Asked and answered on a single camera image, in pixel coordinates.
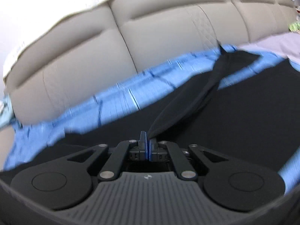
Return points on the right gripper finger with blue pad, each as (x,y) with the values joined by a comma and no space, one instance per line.
(135,150)
(166,151)

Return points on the black pants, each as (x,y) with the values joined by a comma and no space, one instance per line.
(211,121)

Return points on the blue checkered bed sheet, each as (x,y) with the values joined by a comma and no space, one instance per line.
(98,107)

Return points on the beige padded headboard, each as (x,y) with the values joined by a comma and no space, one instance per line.
(89,51)

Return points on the lavender bed sheet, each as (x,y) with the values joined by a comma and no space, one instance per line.
(285,45)

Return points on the cluttered items beside bed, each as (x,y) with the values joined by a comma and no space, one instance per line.
(294,27)

